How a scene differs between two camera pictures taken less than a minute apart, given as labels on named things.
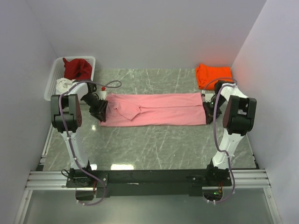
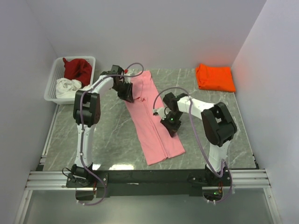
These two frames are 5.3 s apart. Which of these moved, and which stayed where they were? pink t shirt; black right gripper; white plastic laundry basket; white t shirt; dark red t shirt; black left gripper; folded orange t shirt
Moved: black left gripper; pink t shirt; black right gripper
Stayed: white plastic laundry basket; dark red t shirt; white t shirt; folded orange t shirt
